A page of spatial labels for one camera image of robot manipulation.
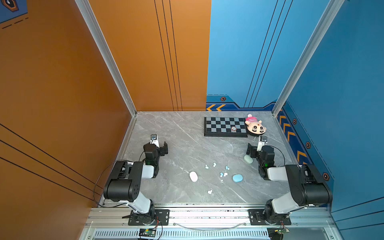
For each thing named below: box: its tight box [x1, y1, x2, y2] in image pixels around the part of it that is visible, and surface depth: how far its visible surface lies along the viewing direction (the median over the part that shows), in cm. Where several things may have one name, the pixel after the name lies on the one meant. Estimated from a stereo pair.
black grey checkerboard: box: [204, 117, 248, 138], surface depth 108 cm
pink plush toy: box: [244, 113, 267, 137], surface depth 102 cm
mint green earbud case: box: [243, 154, 254, 163], surface depth 93 cm
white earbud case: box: [189, 171, 198, 183], surface depth 87 cm
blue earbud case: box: [232, 174, 244, 183], surface depth 87 cm
